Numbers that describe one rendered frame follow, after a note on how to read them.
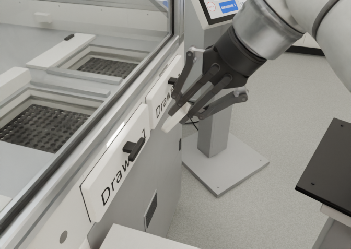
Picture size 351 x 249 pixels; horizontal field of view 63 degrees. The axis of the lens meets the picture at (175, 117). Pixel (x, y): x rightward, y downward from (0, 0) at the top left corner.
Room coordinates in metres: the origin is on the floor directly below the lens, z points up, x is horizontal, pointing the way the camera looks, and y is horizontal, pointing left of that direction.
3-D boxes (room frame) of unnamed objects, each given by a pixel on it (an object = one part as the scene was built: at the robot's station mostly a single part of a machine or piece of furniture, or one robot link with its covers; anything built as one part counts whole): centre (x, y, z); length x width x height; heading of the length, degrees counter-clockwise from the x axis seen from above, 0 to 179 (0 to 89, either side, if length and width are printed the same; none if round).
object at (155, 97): (0.78, 0.03, 0.87); 0.29 x 0.02 x 0.11; 163
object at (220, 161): (1.37, -0.27, 0.51); 0.50 x 0.45 x 1.02; 36
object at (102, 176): (0.48, 0.12, 0.87); 0.29 x 0.02 x 0.11; 163
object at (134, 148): (0.47, 0.10, 0.91); 0.07 x 0.04 x 0.01; 163
